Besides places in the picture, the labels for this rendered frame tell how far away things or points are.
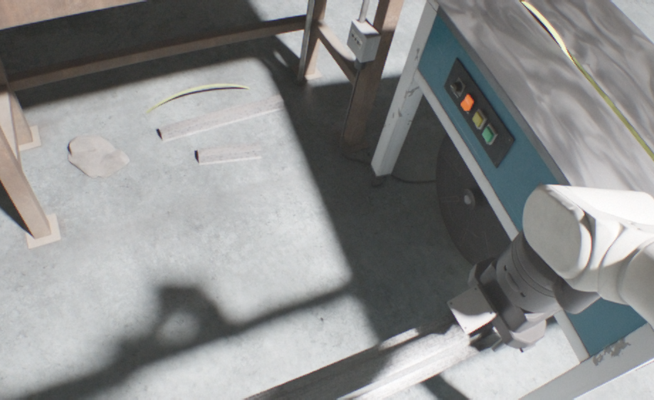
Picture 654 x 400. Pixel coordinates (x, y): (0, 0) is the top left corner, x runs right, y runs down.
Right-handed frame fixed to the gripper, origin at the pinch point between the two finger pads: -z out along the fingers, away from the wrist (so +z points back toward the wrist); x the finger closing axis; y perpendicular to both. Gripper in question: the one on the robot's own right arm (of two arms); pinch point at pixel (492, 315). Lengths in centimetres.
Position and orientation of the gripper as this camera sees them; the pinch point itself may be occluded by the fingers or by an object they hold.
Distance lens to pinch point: 71.3
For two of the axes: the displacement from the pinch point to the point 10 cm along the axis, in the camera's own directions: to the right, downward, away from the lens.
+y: 9.0, -2.7, 3.6
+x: 4.2, 7.7, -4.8
